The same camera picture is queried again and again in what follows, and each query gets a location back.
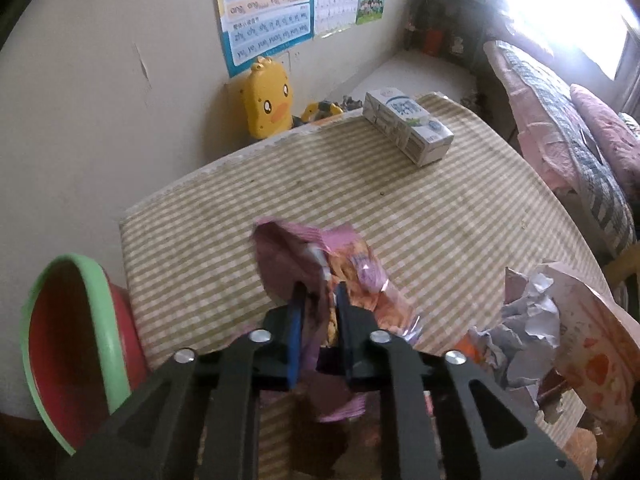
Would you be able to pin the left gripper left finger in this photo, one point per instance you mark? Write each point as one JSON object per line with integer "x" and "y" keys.
{"x": 198, "y": 415}

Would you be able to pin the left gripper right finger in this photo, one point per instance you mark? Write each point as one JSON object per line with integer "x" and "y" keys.
{"x": 442, "y": 417}

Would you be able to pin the white paper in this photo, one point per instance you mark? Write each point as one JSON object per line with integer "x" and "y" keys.
{"x": 519, "y": 350}

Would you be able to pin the shiny pink foil bag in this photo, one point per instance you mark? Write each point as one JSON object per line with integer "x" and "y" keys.
{"x": 599, "y": 348}

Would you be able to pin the pink snack wrapper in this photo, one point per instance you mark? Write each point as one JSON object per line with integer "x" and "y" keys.
{"x": 323, "y": 259}

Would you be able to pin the white milk carton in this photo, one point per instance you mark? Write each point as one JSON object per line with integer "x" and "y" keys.
{"x": 415, "y": 131}

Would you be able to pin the green red trash bin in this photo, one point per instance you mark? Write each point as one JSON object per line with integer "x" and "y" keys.
{"x": 81, "y": 353}

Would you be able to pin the checkered beige table cloth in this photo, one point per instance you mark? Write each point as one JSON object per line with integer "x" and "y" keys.
{"x": 445, "y": 233}

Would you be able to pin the bed with plaid quilt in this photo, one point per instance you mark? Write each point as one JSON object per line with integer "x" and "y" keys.
{"x": 555, "y": 140}

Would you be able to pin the yellow duck potty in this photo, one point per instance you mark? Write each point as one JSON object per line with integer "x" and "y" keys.
{"x": 268, "y": 99}

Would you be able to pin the dark shelf unit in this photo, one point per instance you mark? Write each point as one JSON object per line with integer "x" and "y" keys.
{"x": 454, "y": 30}

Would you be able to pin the window with curtain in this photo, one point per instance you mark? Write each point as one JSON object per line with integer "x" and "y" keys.
{"x": 598, "y": 29}

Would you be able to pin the pinyin wall poster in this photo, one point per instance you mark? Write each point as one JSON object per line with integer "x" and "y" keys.
{"x": 252, "y": 28}

